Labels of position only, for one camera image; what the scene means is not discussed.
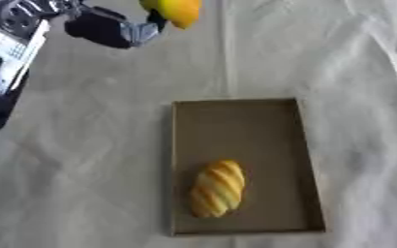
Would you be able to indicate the brown open box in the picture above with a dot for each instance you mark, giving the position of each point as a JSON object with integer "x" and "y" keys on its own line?
{"x": 241, "y": 129}

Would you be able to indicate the yellow toy bread loaf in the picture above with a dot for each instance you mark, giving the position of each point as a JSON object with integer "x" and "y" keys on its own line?
{"x": 217, "y": 188}

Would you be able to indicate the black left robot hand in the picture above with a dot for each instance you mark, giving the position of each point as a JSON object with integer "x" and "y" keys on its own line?
{"x": 103, "y": 27}

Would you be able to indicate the yellow toy fruit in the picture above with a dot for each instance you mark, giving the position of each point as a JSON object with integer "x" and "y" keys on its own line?
{"x": 179, "y": 11}

